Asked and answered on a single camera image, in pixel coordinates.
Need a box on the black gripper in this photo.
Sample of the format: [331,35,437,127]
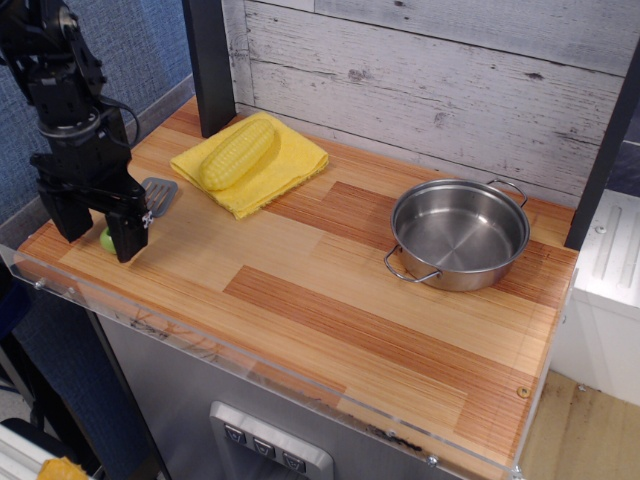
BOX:
[31,107,152,263]

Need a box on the silver dispenser button panel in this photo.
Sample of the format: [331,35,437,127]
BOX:
[209,401,334,479]

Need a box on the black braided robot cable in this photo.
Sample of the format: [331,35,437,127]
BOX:
[97,97,141,146]

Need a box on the yellow black object bottom left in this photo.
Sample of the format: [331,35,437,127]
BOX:
[36,457,89,480]

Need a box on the black left upright post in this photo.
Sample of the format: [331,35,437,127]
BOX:
[182,0,236,138]

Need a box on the silver toy fridge cabinet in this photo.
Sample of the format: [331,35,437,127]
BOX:
[99,317,470,479]

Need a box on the white box with ridges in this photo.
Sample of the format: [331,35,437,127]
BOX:
[550,190,639,405]

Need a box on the yellow plastic corn cob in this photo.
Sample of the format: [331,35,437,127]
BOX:
[198,119,275,191]

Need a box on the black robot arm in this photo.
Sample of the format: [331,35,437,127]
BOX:
[1,1,152,263]

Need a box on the black upright post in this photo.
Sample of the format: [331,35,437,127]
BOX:
[182,0,236,138]
[564,43,639,250]

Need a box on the green handled grey spatula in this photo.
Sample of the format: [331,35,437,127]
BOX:
[100,177,178,254]

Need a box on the yellow folded cloth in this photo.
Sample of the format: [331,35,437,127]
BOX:
[170,113,328,219]

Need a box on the black right upright post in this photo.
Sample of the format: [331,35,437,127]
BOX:
[564,43,639,250]

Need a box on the stainless steel pot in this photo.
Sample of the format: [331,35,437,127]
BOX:
[384,178,530,292]

